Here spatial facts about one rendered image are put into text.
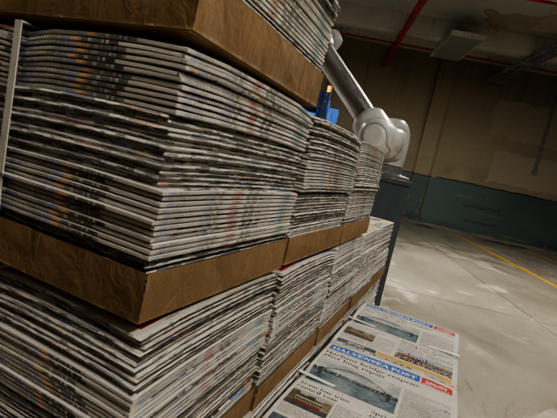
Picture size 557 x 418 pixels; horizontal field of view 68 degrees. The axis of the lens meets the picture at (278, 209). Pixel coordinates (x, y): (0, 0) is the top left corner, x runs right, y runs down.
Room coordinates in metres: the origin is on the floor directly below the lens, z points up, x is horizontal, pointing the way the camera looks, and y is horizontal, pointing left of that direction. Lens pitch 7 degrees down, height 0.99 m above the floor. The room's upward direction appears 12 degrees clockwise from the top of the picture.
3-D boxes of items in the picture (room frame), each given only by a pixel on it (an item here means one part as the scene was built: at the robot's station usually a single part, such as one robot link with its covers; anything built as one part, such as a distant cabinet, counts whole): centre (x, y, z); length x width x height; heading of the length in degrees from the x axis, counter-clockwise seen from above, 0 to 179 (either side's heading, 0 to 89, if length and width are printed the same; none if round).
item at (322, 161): (0.79, 0.09, 0.95); 0.38 x 0.29 x 0.23; 67
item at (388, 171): (2.04, -0.46, 1.03); 0.22 x 0.18 x 0.06; 28
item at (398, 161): (2.01, -0.46, 1.17); 0.18 x 0.16 x 0.22; 153
